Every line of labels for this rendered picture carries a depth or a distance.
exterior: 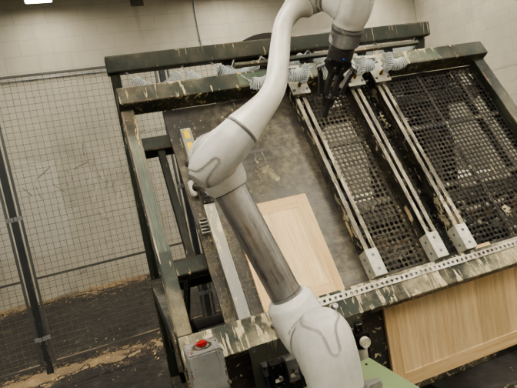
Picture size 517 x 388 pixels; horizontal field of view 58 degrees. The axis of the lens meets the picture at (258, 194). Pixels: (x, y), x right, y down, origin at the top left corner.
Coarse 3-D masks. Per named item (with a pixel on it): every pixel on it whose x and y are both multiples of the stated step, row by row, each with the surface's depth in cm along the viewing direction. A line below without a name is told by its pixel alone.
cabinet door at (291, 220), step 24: (264, 216) 212; (288, 216) 214; (312, 216) 216; (288, 240) 208; (312, 240) 210; (312, 264) 205; (264, 288) 195; (312, 288) 199; (336, 288) 201; (264, 312) 192
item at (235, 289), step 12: (180, 132) 225; (204, 204) 207; (216, 216) 205; (216, 228) 202; (216, 240) 200; (216, 252) 200; (228, 252) 198; (228, 264) 195; (228, 276) 193; (228, 288) 191; (240, 288) 191; (240, 300) 189; (240, 312) 187
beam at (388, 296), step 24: (504, 240) 225; (432, 264) 211; (480, 264) 216; (504, 264) 218; (384, 288) 202; (408, 288) 204; (432, 288) 206; (360, 312) 194; (192, 336) 178; (216, 336) 179; (240, 336) 181; (264, 336) 183
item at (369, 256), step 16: (304, 64) 232; (288, 80) 242; (304, 80) 234; (288, 96) 250; (304, 96) 243; (304, 112) 238; (304, 128) 239; (320, 144) 234; (320, 160) 229; (336, 176) 225; (336, 192) 220; (352, 208) 216; (352, 224) 212; (352, 240) 215; (368, 240) 209; (368, 256) 205; (368, 272) 207; (384, 272) 203
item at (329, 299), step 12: (516, 240) 225; (480, 252) 218; (492, 252) 220; (444, 264) 212; (456, 264) 213; (396, 276) 205; (408, 276) 206; (360, 288) 199; (372, 288) 200; (336, 300) 194
